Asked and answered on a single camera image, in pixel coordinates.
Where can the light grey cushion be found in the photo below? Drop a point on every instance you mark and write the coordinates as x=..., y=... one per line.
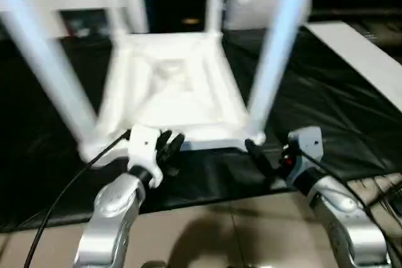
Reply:
x=251, y=1

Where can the brown rounded robot part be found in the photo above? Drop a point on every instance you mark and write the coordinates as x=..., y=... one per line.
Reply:
x=155, y=265

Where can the white flat board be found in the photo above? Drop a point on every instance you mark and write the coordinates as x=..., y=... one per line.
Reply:
x=361, y=54

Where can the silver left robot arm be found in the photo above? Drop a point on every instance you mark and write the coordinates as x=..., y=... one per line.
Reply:
x=110, y=217

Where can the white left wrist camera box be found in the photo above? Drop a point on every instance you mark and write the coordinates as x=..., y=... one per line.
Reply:
x=143, y=145

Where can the white plastic table top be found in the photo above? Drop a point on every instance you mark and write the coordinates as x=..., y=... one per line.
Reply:
x=172, y=98

